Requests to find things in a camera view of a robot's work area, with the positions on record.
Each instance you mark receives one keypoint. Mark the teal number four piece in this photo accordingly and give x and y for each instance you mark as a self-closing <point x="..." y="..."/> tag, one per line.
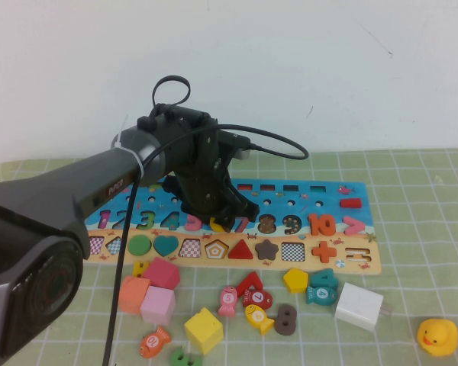
<point x="332" y="284"/>

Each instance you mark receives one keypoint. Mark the brown number eight piece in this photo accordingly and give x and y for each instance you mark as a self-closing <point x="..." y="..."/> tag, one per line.
<point x="286" y="320"/>

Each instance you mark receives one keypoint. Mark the brown star piece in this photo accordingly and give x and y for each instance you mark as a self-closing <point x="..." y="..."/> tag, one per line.
<point x="267" y="249"/>

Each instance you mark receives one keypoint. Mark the teal heart piece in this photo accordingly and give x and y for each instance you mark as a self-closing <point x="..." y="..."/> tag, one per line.
<point x="166" y="244"/>

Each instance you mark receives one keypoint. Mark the yellow pentagon block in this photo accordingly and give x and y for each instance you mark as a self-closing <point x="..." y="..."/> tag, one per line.
<point x="295" y="280"/>

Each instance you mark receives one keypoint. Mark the magenta cube block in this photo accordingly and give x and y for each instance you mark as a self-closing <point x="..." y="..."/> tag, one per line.
<point x="162" y="272"/>

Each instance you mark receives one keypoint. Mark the yellow fish six piece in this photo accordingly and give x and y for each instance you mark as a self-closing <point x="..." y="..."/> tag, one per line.
<point x="257" y="316"/>

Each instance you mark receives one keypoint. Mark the white zip tie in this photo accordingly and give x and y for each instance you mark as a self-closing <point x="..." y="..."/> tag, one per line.
<point x="131" y="151"/>

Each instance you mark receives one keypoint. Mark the orange plus piece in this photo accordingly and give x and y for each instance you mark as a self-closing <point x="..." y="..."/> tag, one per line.
<point x="324" y="252"/>

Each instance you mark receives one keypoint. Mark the yellow cube block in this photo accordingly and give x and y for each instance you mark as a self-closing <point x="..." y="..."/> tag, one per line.
<point x="204" y="331"/>

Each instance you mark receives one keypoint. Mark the small yellow wooden piece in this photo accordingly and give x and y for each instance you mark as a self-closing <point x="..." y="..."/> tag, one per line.
<point x="138" y="270"/>

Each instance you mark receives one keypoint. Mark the pink cube block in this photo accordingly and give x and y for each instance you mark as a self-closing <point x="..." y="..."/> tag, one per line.
<point x="157" y="305"/>

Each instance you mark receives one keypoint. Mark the red number seven piece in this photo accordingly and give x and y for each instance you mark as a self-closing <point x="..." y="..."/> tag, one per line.
<point x="255" y="277"/>

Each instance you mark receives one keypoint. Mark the orange cube block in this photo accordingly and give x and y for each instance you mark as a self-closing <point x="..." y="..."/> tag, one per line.
<point x="131" y="295"/>

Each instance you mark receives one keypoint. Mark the red rectangle puzzle piece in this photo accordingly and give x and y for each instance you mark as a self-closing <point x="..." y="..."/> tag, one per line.
<point x="351" y="203"/>

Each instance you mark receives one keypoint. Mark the red triangle piece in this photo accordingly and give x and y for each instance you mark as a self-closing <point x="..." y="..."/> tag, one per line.
<point x="242" y="252"/>

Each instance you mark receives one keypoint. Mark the white charger adapter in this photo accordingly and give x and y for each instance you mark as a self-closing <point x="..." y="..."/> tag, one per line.
<point x="357" y="307"/>

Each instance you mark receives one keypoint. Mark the green circle piece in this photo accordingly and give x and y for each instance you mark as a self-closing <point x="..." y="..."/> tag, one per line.
<point x="139" y="245"/>

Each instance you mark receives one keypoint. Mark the green number piece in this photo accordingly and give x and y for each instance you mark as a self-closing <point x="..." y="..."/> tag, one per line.
<point x="177" y="358"/>

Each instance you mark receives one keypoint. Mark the yellow rubber duck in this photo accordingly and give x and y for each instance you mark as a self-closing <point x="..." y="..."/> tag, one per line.
<point x="440" y="335"/>

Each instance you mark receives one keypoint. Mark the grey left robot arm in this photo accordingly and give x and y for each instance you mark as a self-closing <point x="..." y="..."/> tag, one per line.
<point x="61" y="190"/>

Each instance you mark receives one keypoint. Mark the blue number puzzle board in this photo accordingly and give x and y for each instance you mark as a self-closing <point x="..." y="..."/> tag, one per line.
<point x="334" y="196"/>

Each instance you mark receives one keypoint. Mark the pink fish five piece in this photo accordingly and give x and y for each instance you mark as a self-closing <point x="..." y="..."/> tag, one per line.
<point x="228" y="299"/>

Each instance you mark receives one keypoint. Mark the orange fish ten piece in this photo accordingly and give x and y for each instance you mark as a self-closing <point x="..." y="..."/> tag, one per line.
<point x="152" y="342"/>

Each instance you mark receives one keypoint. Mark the pink greater-than puzzle piece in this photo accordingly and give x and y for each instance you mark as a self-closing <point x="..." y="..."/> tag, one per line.
<point x="358" y="225"/>

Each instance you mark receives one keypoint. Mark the yellow number six piece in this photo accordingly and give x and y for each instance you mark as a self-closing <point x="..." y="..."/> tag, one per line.
<point x="215" y="225"/>

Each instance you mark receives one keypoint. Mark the red fish seven piece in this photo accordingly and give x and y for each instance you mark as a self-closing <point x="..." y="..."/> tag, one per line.
<point x="259" y="298"/>

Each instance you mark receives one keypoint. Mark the pink number five piece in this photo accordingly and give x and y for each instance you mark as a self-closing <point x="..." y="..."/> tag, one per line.
<point x="194" y="228"/>

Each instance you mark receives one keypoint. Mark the teal fish four piece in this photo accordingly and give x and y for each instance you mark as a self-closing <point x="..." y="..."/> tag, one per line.
<point x="322" y="294"/>

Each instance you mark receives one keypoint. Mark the orange number ten piece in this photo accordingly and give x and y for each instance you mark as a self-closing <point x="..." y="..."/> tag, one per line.
<point x="313" y="225"/>

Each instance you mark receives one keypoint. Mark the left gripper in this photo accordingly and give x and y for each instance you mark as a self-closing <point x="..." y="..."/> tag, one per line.
<point x="202" y="183"/>

